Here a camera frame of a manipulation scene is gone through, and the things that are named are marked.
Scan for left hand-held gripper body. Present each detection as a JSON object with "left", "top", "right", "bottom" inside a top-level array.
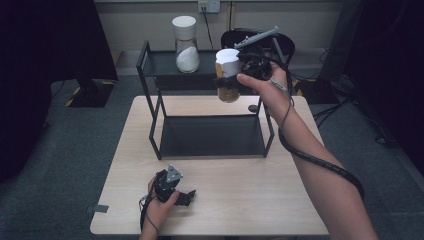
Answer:
[{"left": 153, "top": 163, "right": 185, "bottom": 204}]

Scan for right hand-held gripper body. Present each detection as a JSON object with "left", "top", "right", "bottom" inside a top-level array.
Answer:
[{"left": 233, "top": 25, "right": 280, "bottom": 81}]

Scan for glass jar of brown powder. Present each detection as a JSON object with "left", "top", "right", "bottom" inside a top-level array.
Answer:
[{"left": 214, "top": 48, "right": 242, "bottom": 104}]

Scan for glass jar of white powder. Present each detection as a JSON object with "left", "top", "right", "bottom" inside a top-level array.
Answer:
[{"left": 171, "top": 15, "right": 201, "bottom": 74}]

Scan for black metal rack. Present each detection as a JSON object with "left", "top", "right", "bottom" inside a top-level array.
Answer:
[{"left": 135, "top": 39, "right": 291, "bottom": 161}]

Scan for person's left hand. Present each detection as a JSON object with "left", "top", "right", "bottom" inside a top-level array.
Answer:
[{"left": 142, "top": 176, "right": 181, "bottom": 231}]

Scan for person's right hand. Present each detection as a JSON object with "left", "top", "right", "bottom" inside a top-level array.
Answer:
[{"left": 236, "top": 62, "right": 296, "bottom": 126}]

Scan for black chair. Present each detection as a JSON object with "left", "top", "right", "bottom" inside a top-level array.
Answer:
[{"left": 220, "top": 27, "right": 296, "bottom": 68}]

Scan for black stand base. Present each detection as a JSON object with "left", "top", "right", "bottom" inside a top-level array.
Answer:
[
  {"left": 64, "top": 77, "right": 116, "bottom": 109},
  {"left": 292, "top": 76, "right": 340, "bottom": 105}
]

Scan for gray tape strip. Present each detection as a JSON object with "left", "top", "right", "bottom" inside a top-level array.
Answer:
[{"left": 84, "top": 203, "right": 110, "bottom": 215}]

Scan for black curtain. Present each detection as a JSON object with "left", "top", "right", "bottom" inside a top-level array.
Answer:
[
  {"left": 0, "top": 0, "right": 118, "bottom": 183},
  {"left": 346, "top": 0, "right": 424, "bottom": 176}
]

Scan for thin black cable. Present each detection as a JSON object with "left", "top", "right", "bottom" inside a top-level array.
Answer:
[{"left": 138, "top": 191, "right": 161, "bottom": 235}]

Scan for black power cord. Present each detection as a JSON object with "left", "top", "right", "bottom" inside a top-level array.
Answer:
[{"left": 200, "top": 5, "right": 215, "bottom": 51}]

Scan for white wall socket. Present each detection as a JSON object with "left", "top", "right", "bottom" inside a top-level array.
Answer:
[{"left": 197, "top": 0, "right": 222, "bottom": 14}]

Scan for black floor cables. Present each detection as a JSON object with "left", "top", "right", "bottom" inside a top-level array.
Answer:
[{"left": 312, "top": 95, "right": 356, "bottom": 129}]

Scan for black spiral-wrapped cable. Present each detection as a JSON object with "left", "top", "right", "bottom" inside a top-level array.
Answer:
[{"left": 277, "top": 59, "right": 366, "bottom": 202}]

